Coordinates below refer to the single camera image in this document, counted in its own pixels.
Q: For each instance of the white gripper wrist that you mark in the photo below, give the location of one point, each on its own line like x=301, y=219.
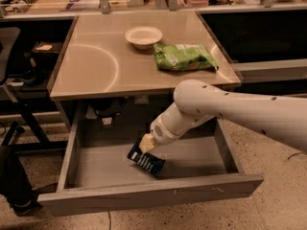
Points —
x=160, y=132

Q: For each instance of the black office chair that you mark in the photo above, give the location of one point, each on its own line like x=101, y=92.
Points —
x=8, y=36

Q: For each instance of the green chip bag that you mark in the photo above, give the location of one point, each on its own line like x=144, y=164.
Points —
x=183, y=57

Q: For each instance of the white paper bowl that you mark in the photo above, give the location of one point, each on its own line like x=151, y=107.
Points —
x=143, y=37

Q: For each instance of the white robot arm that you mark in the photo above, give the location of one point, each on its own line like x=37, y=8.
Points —
x=284, y=119

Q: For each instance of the grey counter cabinet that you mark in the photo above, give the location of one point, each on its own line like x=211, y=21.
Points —
x=99, y=62

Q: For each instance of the dark blue rxbar wrapper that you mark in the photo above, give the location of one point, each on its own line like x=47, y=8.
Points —
x=146, y=161

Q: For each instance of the black box with label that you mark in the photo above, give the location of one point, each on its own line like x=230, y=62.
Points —
x=46, y=50

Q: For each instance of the dark object lower left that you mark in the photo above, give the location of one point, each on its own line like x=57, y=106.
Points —
x=14, y=183

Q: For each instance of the grey open drawer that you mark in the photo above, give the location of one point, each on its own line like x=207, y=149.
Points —
x=97, y=176

